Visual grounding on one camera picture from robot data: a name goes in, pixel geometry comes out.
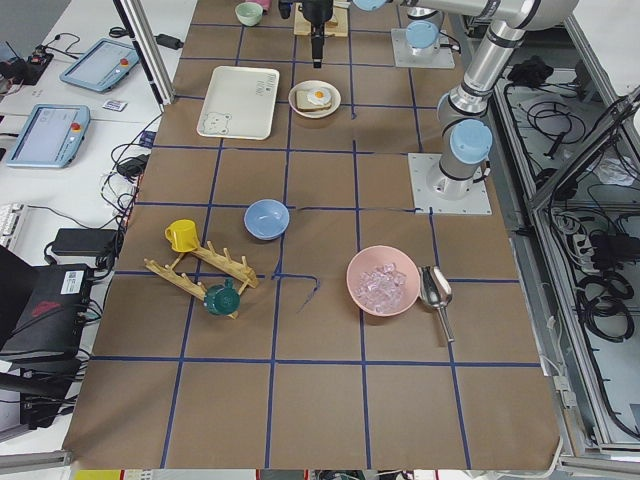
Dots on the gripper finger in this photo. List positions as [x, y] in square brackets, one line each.
[315, 45]
[320, 43]

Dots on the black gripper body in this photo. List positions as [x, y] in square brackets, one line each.
[318, 12]

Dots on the white round plate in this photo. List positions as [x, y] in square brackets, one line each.
[311, 84]

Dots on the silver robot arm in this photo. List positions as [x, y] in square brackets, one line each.
[422, 33]
[466, 139]

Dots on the bamboo cutting board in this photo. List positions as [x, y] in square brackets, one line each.
[337, 26]

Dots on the pink cloth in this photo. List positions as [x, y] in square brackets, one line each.
[265, 4]

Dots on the fried egg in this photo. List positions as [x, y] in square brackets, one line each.
[319, 96]

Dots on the bottom toast slice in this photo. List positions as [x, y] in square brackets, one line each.
[303, 105]

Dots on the green bowl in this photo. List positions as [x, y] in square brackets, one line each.
[249, 13]

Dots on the white bear tray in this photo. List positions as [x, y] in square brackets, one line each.
[239, 103]

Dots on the black power adapter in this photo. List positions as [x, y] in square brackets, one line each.
[169, 41]

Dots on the blue bowl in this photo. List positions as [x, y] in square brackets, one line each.
[266, 219]

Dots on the far teach pendant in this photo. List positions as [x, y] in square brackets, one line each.
[101, 67]

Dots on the teach pendant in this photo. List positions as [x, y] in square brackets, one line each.
[51, 137]
[101, 67]

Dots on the yellow mug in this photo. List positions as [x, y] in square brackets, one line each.
[182, 235]

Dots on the pink bowl with ice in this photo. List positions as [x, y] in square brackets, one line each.
[383, 280]

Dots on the dark green mug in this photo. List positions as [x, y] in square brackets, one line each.
[222, 299]

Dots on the metal scoop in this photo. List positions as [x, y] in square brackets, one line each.
[436, 293]

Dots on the near teach pendant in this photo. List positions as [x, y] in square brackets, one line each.
[51, 137]

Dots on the black computer box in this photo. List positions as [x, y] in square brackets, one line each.
[41, 309]

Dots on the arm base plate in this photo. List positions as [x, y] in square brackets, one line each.
[435, 56]
[434, 192]

